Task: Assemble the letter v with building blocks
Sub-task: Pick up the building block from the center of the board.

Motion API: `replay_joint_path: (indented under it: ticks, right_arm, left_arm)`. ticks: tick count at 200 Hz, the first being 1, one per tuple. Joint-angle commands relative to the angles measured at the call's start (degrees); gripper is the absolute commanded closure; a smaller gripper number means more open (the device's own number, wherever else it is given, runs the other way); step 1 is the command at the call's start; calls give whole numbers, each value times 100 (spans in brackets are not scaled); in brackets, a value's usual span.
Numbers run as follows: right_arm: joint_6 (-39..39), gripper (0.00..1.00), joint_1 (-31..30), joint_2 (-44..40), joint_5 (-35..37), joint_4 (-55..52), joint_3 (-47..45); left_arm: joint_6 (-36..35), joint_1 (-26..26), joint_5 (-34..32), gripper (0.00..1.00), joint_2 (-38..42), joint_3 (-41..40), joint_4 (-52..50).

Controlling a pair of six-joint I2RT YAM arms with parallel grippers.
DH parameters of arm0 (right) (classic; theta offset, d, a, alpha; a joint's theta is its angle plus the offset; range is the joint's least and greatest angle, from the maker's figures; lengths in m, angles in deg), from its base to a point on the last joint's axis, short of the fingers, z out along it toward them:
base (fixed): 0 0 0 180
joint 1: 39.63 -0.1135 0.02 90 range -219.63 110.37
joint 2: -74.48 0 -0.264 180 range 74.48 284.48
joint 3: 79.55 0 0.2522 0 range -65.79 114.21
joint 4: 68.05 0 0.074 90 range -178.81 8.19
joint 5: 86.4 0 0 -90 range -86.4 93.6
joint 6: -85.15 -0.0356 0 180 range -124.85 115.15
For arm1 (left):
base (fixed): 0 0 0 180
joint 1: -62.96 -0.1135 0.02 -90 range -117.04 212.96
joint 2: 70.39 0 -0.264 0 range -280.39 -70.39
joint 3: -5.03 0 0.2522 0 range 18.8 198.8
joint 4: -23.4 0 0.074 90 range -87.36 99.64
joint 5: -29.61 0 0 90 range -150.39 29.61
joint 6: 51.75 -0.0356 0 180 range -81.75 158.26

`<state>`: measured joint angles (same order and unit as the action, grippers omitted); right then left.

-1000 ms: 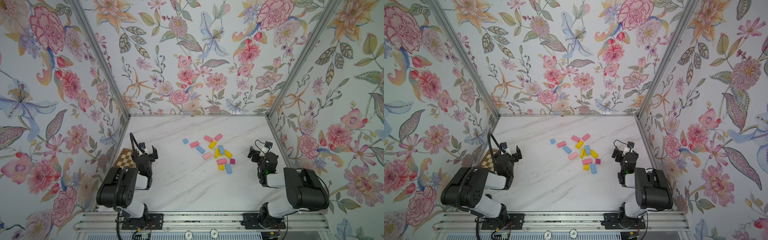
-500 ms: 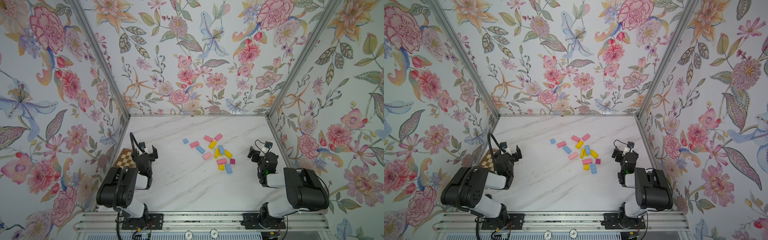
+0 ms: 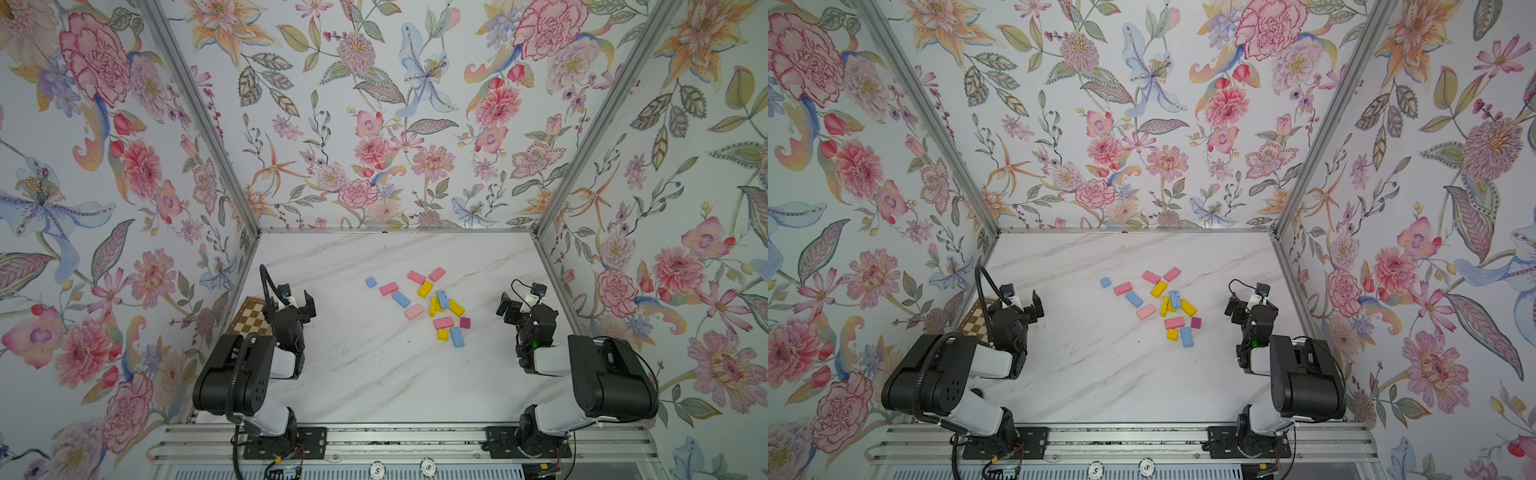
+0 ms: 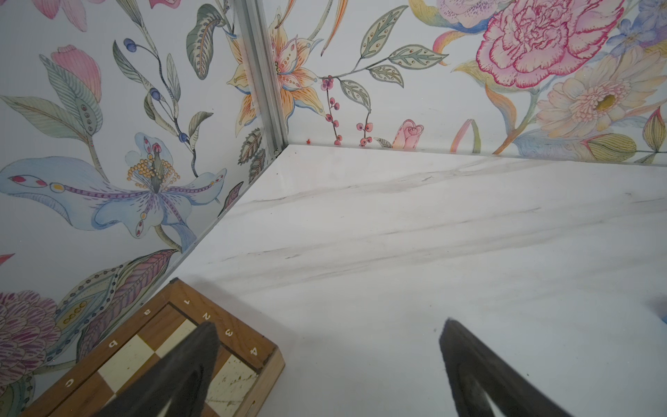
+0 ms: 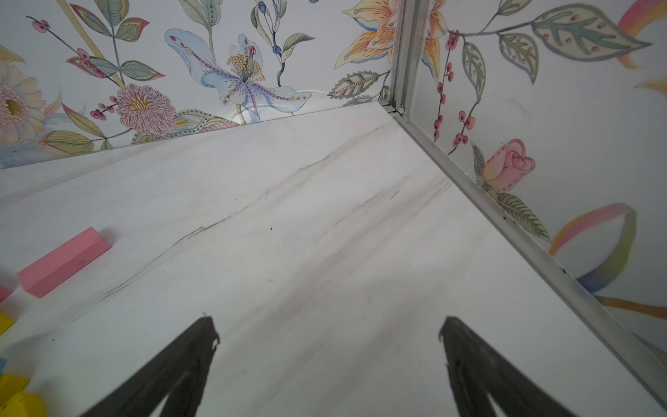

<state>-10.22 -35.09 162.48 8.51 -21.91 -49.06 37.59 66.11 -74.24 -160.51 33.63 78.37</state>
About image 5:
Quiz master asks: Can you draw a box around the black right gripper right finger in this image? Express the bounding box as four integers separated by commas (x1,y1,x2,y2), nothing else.
439,316,573,416

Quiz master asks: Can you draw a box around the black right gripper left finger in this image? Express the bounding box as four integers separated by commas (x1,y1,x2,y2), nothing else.
84,316,220,416

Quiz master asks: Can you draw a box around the pink rectangular block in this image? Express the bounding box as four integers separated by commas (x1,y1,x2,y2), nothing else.
17,228,111,298

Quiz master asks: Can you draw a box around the yellow block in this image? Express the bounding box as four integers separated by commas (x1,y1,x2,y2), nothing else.
1,374,47,417

